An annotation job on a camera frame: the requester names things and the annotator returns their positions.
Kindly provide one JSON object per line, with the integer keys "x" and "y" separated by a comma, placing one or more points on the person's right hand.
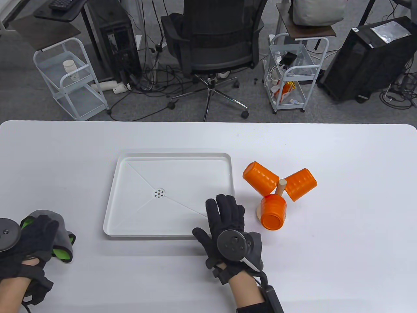
{"x": 228, "y": 215}

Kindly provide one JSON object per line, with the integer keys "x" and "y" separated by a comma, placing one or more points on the person's left hand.
{"x": 35, "y": 234}

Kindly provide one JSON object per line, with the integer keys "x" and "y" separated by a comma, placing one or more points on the green hand towel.
{"x": 63, "y": 241}

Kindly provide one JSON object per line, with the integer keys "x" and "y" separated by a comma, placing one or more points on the orange plastic cup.
{"x": 260, "y": 177}
{"x": 273, "y": 208}
{"x": 301, "y": 184}

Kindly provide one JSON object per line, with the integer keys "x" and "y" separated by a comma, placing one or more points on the wooden cup rack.
{"x": 281, "y": 186}

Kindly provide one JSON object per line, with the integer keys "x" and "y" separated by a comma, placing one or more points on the black forearm band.
{"x": 254, "y": 308}

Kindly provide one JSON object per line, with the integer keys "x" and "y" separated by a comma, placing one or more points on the person's left forearm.
{"x": 11, "y": 296}

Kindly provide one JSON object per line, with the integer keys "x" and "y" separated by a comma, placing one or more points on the black forearm sensor box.
{"x": 272, "y": 298}

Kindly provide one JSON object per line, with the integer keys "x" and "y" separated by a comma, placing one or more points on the patterned paper cup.
{"x": 75, "y": 77}

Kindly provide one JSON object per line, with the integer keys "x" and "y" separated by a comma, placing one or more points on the grey and white left controller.
{"x": 8, "y": 233}

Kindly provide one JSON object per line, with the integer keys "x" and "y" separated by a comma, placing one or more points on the grey and white controller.
{"x": 233, "y": 244}
{"x": 8, "y": 233}

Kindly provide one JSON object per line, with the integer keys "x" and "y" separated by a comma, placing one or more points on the grey and white right controller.
{"x": 233, "y": 244}

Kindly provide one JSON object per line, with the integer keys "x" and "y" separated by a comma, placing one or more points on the white plastic tray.
{"x": 189, "y": 176}

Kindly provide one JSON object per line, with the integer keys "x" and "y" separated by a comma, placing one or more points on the orange snack packet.
{"x": 284, "y": 92}

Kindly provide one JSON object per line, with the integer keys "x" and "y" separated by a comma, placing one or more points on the white rolling cart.
{"x": 79, "y": 106}
{"x": 294, "y": 70}

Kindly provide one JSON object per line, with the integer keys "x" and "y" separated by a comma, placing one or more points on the white tube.
{"x": 106, "y": 86}

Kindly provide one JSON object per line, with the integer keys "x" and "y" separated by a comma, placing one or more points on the black device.
{"x": 288, "y": 58}

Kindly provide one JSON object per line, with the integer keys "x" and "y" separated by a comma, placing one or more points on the black office chair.
{"x": 221, "y": 32}

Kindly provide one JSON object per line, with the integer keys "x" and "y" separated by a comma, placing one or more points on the black computer tower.
{"x": 114, "y": 26}
{"x": 358, "y": 65}

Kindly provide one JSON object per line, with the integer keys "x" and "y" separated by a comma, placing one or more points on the dark wooden side table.
{"x": 312, "y": 32}
{"x": 42, "y": 34}

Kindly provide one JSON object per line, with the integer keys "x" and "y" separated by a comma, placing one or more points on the black keyboard shelf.
{"x": 65, "y": 16}

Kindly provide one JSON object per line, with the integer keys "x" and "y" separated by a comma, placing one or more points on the beige fabric bag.
{"x": 317, "y": 11}

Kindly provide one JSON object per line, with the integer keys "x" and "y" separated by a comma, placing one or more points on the black keyboard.
{"x": 61, "y": 4}

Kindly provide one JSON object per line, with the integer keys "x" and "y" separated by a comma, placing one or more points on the silver foil bag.
{"x": 390, "y": 32}

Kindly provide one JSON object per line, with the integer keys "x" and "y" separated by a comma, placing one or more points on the black desk leg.
{"x": 368, "y": 13}

